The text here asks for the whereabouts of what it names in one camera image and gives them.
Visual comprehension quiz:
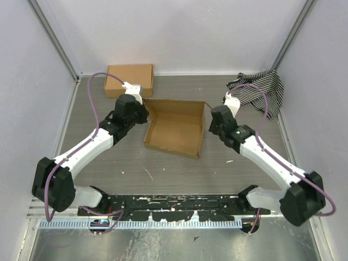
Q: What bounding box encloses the brown cardboard box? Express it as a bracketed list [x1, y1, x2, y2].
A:
[104, 64, 153, 98]
[144, 98, 212, 159]

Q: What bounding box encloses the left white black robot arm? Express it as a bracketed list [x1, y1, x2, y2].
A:
[32, 94, 149, 216]

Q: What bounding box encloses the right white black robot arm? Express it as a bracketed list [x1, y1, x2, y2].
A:
[209, 105, 326, 226]

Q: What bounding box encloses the folded brown cardboard box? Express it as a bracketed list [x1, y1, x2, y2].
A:
[104, 64, 153, 98]

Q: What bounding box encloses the striped black white cloth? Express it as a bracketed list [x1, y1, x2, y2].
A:
[227, 70, 284, 120]

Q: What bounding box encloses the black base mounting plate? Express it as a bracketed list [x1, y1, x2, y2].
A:
[93, 194, 257, 222]

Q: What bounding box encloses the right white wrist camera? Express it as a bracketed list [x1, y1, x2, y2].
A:
[223, 92, 241, 117]

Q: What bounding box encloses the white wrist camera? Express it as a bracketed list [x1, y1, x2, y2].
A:
[122, 82, 143, 104]
[223, 92, 241, 117]

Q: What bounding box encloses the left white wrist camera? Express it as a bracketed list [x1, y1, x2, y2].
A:
[122, 82, 143, 104]

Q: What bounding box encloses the white slotted cable duct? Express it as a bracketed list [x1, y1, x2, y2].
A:
[39, 218, 243, 230]

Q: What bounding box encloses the aluminium front rail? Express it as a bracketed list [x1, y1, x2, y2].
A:
[26, 194, 324, 219]

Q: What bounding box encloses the left aluminium corner post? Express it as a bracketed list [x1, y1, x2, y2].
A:
[27, 0, 80, 81]

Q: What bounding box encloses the aluminium corner post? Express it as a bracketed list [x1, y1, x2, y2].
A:
[271, 0, 317, 71]
[27, 0, 80, 81]

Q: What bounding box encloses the right aluminium corner post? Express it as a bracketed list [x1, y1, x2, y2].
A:
[271, 0, 317, 71]

